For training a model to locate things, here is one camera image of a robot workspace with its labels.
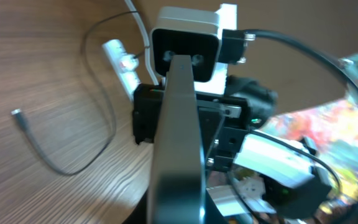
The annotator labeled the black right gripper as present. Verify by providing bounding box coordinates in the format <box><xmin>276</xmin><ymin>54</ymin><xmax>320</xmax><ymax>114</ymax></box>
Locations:
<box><xmin>131</xmin><ymin>83</ymin><xmax>251</xmax><ymax>174</ymax></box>

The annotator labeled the cyan screen smartphone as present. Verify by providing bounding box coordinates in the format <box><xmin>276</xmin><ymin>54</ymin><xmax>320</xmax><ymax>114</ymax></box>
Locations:
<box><xmin>147</xmin><ymin>55</ymin><xmax>205</xmax><ymax>224</ymax></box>

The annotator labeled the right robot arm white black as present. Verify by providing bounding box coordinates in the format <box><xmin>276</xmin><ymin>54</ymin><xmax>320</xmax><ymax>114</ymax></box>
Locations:
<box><xmin>132</xmin><ymin>76</ymin><xmax>332</xmax><ymax>223</ymax></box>

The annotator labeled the white charger plug adapter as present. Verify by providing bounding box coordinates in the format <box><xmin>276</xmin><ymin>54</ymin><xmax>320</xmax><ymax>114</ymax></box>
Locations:
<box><xmin>119</xmin><ymin>54</ymin><xmax>139</xmax><ymax>72</ymax></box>

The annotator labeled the white power strip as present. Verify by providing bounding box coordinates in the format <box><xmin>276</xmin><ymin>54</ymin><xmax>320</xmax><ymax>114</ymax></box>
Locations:
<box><xmin>102</xmin><ymin>39</ymin><xmax>140</xmax><ymax>101</ymax></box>

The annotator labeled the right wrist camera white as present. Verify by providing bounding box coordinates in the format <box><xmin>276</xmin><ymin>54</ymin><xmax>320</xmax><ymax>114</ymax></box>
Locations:
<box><xmin>149</xmin><ymin>2</ymin><xmax>248</xmax><ymax>95</ymax></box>

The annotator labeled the white power strip cord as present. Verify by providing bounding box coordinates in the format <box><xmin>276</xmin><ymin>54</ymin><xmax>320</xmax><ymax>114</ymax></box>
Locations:
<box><xmin>124</xmin><ymin>0</ymin><xmax>160</xmax><ymax>86</ymax></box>

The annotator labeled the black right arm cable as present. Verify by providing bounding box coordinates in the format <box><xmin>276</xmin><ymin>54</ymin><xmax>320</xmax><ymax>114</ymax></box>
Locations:
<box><xmin>228</xmin><ymin>28</ymin><xmax>358</xmax><ymax>224</ymax></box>

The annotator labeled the black usb charger cable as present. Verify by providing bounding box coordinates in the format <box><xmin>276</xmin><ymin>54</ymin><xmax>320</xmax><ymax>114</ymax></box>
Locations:
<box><xmin>10</xmin><ymin>11</ymin><xmax>145</xmax><ymax>177</ymax></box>

